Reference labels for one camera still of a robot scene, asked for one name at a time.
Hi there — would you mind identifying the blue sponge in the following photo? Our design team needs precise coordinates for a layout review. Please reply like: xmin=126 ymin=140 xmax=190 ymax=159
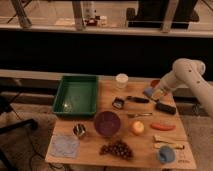
xmin=143 ymin=87 xmax=154 ymax=97

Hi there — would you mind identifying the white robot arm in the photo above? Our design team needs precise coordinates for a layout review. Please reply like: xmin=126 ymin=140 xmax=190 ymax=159
xmin=154 ymin=58 xmax=213 ymax=118

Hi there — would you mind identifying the red bowl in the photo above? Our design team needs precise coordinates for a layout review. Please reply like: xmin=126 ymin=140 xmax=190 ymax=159
xmin=150 ymin=79 xmax=160 ymax=87

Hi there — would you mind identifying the purple bowl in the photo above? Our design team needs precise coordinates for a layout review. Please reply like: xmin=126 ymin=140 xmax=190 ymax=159
xmin=94 ymin=111 xmax=121 ymax=137

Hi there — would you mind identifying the black rectangular remote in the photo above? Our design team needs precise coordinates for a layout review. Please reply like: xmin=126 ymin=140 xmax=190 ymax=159
xmin=156 ymin=103 xmax=176 ymax=115

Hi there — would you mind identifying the orange carrot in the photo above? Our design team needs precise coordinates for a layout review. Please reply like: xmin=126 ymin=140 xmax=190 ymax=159
xmin=150 ymin=123 xmax=176 ymax=131

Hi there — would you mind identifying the metal fork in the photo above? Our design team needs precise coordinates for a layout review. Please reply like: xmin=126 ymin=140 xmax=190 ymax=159
xmin=127 ymin=113 xmax=152 ymax=118

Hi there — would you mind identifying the yellow apple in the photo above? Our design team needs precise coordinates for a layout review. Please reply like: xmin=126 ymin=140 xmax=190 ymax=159
xmin=130 ymin=121 xmax=145 ymax=136

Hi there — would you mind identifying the white plastic cup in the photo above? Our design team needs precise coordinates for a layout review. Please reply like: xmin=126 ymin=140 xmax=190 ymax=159
xmin=115 ymin=73 xmax=128 ymax=89

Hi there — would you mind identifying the black binder clip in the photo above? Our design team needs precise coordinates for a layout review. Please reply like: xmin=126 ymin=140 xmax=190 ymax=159
xmin=112 ymin=97 xmax=124 ymax=109

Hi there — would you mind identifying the yellow wooden block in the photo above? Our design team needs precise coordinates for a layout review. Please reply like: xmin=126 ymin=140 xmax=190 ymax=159
xmin=154 ymin=142 xmax=185 ymax=149
xmin=153 ymin=135 xmax=176 ymax=144

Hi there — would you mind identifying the bunch of dark grapes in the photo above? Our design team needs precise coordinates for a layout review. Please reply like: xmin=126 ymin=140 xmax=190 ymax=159
xmin=99 ymin=140 xmax=134 ymax=160

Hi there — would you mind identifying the green plastic tray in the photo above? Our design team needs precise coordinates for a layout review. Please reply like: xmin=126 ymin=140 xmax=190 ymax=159
xmin=53 ymin=76 xmax=98 ymax=117

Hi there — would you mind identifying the small metal cup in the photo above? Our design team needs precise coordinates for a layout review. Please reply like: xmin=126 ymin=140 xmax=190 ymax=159
xmin=73 ymin=124 xmax=86 ymax=138

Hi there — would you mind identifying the black handled knife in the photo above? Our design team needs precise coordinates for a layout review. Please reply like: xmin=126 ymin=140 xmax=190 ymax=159
xmin=126 ymin=96 xmax=149 ymax=103

